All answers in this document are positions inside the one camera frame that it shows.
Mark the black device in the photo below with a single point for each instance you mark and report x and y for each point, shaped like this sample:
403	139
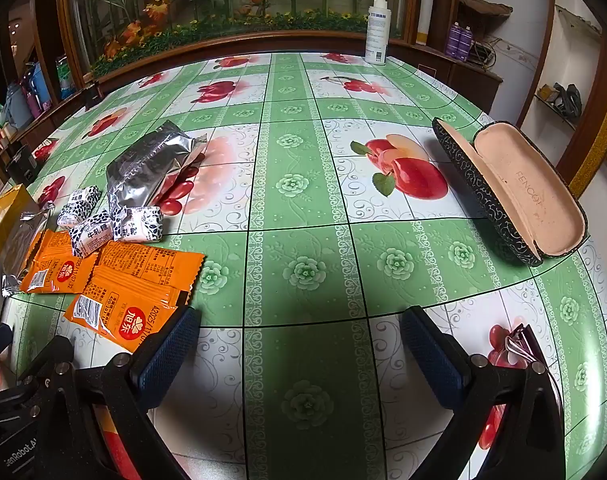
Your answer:
20	160

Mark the flat silver foil packet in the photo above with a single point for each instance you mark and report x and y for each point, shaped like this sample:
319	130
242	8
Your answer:
20	247

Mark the dark shoe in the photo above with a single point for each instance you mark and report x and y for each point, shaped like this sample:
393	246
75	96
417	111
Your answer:
568	100

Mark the grey-blue thermos jug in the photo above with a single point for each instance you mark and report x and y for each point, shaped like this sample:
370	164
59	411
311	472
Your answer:
18	105

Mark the yellow box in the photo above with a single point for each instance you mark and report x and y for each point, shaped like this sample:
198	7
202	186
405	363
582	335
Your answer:
0	210

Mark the blue-green plastic bag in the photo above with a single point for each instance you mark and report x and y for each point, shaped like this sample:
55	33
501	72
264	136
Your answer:
65	77

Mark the black stand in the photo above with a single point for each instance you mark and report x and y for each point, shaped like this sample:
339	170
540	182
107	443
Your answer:
90	95

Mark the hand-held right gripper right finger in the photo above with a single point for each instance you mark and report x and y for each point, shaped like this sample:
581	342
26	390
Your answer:
433	355

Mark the open black eyeglass case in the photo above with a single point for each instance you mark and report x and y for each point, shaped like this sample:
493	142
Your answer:
523	195

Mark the silver foil snack bag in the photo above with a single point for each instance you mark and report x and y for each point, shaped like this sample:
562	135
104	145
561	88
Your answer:
143	165

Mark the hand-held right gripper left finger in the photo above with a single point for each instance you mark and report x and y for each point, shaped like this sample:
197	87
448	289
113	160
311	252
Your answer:
171	350

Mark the blue thermos jug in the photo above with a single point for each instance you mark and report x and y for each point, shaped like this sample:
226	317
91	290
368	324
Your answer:
40	82

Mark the white patterned candy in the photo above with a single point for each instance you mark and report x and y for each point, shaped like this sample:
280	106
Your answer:
85	196
138	224
73	215
90	237

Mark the orange snack packet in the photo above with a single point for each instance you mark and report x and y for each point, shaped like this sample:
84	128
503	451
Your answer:
55	267
118	312
148	265

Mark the green floral tablecloth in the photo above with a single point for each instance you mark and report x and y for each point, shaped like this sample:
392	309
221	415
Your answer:
303	185

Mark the white and yellow roll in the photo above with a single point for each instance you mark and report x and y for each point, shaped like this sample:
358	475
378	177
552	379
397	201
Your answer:
428	2

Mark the white spray bottle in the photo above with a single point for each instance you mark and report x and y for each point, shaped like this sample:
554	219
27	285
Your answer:
377	30

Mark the wooden board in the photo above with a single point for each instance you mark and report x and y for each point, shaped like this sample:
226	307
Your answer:
486	7

